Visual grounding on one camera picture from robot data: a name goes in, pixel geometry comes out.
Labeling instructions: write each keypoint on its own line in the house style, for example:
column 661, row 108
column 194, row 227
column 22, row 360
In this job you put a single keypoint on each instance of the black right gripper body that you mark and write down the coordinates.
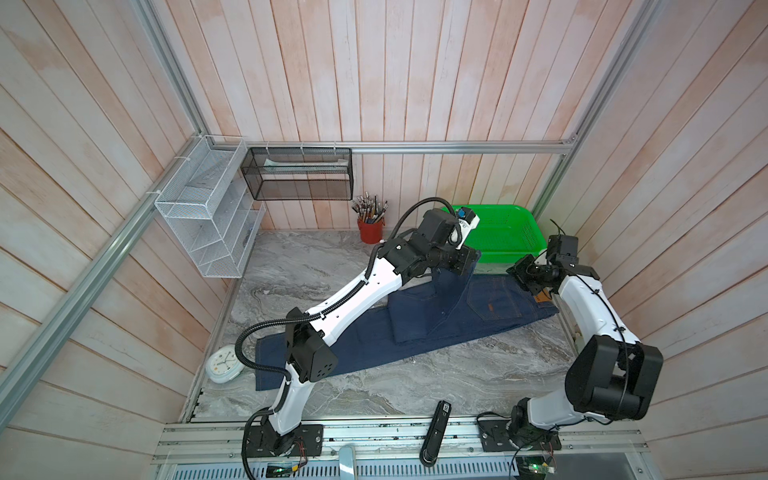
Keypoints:
column 528, row 273

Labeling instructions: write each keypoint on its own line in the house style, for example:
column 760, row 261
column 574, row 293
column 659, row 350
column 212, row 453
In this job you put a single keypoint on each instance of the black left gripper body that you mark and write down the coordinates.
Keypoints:
column 446, row 255

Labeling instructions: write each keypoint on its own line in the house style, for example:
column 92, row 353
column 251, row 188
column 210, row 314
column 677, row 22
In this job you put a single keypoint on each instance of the dark blue denim trousers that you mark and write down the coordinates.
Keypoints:
column 446, row 311

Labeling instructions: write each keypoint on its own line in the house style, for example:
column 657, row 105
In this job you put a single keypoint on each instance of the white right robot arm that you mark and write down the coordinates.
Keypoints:
column 614, row 376

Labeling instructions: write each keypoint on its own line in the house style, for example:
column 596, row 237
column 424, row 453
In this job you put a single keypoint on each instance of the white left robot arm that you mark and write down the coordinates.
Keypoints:
column 309, row 338

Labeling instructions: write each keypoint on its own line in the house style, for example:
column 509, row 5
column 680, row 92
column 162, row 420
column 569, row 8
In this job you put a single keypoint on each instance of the red metal pencil bucket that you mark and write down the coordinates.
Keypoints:
column 370, row 233

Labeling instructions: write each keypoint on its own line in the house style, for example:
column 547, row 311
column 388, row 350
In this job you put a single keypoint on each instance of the green plastic basket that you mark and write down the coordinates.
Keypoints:
column 505, row 234

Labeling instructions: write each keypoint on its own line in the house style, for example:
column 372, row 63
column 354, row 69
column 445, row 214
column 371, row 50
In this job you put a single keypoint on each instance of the white round clock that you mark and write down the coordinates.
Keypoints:
column 223, row 365

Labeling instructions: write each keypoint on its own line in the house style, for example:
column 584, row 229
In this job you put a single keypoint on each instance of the black wire mesh basket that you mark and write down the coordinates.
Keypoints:
column 299, row 173

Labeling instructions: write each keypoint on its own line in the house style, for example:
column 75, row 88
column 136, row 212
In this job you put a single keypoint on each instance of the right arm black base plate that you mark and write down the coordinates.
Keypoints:
column 494, row 438

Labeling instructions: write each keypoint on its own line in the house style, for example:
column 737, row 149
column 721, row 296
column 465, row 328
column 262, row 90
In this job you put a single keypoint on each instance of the white wire mesh shelf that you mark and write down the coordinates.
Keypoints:
column 208, row 206

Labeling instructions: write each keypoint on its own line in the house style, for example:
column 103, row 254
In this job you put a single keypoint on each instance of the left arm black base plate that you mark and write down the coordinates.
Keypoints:
column 263, row 441

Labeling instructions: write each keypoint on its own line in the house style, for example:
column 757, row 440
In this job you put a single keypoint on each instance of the aluminium frame rail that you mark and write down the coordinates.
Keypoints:
column 99, row 99

